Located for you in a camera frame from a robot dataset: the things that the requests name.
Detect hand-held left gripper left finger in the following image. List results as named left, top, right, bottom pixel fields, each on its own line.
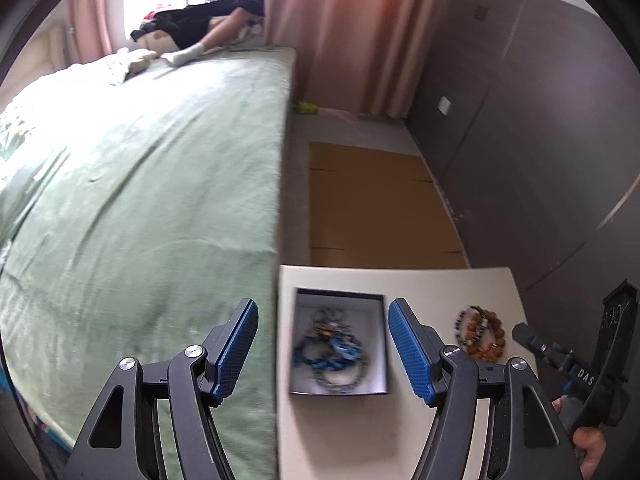
left=65, top=298, right=261, bottom=480

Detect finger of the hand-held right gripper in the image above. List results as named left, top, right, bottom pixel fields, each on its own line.
left=511, top=322, right=599, bottom=392

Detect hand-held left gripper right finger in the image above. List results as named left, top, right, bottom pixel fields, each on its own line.
left=387, top=298, right=583, bottom=480

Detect brown bead bracelet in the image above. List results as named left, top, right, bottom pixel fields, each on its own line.
left=467, top=305, right=507, bottom=361

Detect black and white bead bracelet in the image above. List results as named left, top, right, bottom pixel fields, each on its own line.
left=454, top=308, right=488, bottom=356

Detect dark blue jewelry box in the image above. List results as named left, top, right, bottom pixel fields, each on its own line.
left=289, top=287, right=391, bottom=397

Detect person's right hand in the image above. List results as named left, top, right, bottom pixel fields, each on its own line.
left=551, top=394, right=609, bottom=480

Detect flat brown cardboard sheet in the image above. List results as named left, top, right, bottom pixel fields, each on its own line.
left=307, top=141, right=472, bottom=269

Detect bed with green sheet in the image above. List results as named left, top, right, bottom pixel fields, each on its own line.
left=0, top=46, right=299, bottom=480

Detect floral blanket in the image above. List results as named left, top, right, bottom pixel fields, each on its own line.
left=0, top=92, right=38, bottom=163

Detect pink curtain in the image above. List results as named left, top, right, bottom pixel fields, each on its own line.
left=264, top=0, right=452, bottom=119
left=67, top=0, right=126, bottom=63

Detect blue and silver bracelets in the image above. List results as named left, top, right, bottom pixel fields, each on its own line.
left=311, top=307, right=375, bottom=392

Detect blue bead bracelet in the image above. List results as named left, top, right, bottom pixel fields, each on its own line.
left=296, top=334, right=366, bottom=374

